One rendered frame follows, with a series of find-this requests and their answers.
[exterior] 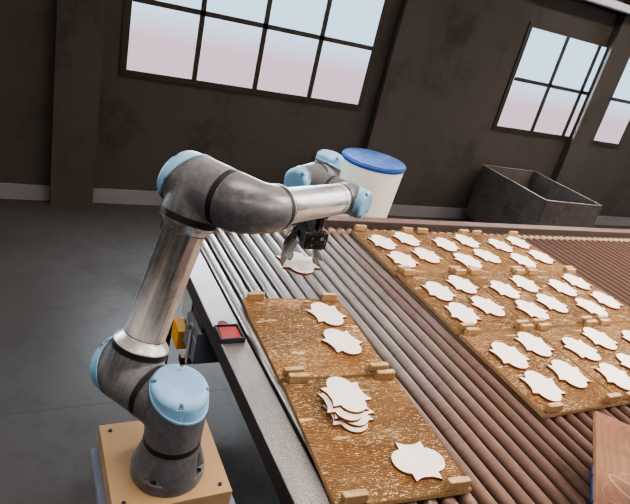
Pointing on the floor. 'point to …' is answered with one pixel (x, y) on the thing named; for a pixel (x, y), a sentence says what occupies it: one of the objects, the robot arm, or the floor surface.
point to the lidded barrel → (373, 177)
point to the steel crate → (527, 200)
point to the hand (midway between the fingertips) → (298, 261)
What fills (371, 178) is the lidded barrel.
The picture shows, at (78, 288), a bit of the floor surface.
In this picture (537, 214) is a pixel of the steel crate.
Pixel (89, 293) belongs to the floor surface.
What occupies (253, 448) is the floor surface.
